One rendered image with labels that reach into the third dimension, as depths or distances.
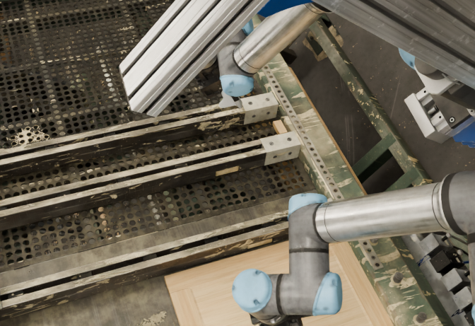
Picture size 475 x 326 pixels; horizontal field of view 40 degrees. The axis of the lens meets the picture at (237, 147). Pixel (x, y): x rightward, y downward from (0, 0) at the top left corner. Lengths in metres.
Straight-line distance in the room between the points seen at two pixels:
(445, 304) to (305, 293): 0.90
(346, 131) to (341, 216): 2.12
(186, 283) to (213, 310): 0.11
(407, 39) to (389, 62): 2.32
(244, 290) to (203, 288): 0.70
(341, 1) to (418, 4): 0.11
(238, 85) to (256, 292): 0.51
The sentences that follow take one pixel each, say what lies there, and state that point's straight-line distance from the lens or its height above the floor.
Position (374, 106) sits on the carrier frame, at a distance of 2.97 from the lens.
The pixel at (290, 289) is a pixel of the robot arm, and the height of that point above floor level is 1.63.
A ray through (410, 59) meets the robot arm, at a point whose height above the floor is 1.26.
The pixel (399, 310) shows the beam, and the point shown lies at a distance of 1.94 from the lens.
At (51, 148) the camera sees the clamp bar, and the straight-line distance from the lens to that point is 2.14.
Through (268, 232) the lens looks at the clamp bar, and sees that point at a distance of 1.95.
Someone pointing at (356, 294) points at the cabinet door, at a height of 0.94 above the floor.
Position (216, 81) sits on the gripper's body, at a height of 1.45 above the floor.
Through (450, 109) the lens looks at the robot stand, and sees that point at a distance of 1.76.
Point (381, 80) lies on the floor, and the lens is 3.21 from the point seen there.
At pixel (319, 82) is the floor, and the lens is 3.44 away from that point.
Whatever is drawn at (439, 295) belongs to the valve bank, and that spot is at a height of 0.74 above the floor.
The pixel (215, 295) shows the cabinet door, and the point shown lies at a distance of 1.89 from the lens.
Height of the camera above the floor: 2.54
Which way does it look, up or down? 43 degrees down
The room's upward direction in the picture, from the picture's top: 75 degrees counter-clockwise
